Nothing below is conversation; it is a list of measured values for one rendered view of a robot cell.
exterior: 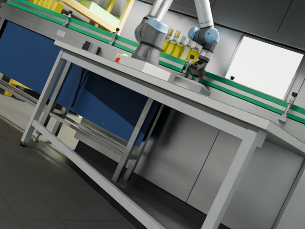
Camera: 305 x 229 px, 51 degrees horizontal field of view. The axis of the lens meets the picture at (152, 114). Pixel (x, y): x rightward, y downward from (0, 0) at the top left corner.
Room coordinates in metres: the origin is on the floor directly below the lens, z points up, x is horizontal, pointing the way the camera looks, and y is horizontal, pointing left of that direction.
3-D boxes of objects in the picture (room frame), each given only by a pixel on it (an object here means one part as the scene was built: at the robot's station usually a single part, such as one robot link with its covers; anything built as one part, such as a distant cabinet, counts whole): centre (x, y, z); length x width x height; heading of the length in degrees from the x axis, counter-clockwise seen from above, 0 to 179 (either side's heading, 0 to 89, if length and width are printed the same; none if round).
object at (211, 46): (1.93, -0.14, 1.10); 0.09 x 0.08 x 0.11; 113
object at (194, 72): (1.93, -0.15, 0.95); 0.09 x 0.08 x 0.12; 158
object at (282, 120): (1.78, -0.67, 0.90); 0.17 x 0.05 x 0.23; 156
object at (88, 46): (2.26, 0.59, 0.79); 0.08 x 0.08 x 0.08; 66
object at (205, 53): (1.93, -0.14, 1.03); 0.08 x 0.08 x 0.05
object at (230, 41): (2.22, -0.32, 1.15); 0.90 x 0.03 x 0.34; 66
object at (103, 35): (2.39, 0.74, 0.92); 1.75 x 0.01 x 0.08; 66
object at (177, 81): (1.92, -0.16, 0.79); 0.27 x 0.17 x 0.08; 156
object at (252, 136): (1.65, 0.16, 0.36); 1.51 x 0.09 x 0.71; 47
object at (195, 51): (2.17, -0.08, 0.99); 0.06 x 0.06 x 0.21; 65
